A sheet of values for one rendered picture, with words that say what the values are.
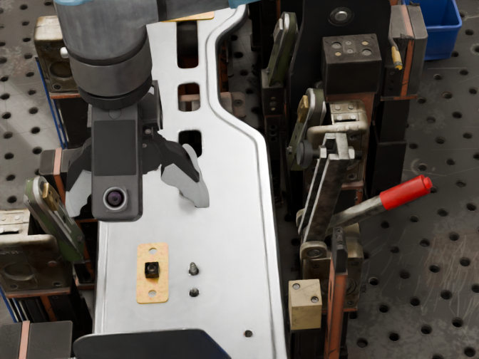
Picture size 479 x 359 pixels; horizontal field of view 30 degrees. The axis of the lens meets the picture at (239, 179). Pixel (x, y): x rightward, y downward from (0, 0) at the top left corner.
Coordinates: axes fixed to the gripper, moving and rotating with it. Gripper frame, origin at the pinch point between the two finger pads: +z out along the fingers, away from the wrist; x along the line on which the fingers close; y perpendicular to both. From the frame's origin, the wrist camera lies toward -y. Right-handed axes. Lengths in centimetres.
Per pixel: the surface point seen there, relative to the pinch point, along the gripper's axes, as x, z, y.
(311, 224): -18.7, 1.0, -1.9
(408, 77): -35.8, 10.8, 29.5
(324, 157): -19.9, -9.2, -1.0
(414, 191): -29.8, -2.5, -1.0
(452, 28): -52, 32, 63
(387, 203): -27.0, -0.7, -1.0
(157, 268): -0.7, 10.3, 0.0
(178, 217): -3.3, 11.3, 8.2
